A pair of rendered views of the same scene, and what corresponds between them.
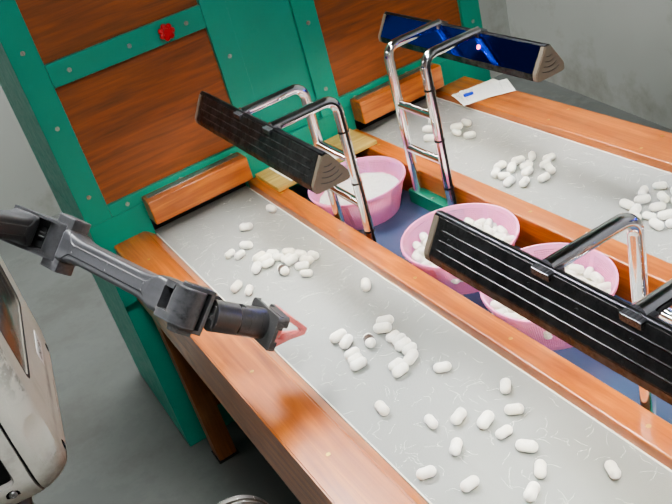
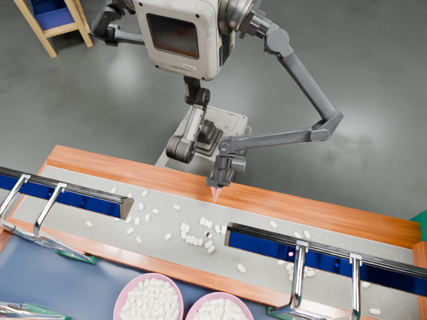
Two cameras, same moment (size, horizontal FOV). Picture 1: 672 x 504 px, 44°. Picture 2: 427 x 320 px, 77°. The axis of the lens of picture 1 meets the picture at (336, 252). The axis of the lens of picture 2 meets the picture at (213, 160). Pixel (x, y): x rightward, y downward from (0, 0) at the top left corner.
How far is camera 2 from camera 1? 161 cm
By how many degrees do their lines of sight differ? 82
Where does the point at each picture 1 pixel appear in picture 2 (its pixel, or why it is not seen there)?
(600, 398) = (99, 247)
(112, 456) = not seen: hidden behind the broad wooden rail
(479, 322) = (164, 265)
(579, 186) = not seen: outside the picture
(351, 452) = (169, 183)
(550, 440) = (114, 226)
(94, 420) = not seen: hidden behind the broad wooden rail
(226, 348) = (260, 196)
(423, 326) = (193, 257)
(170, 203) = (419, 256)
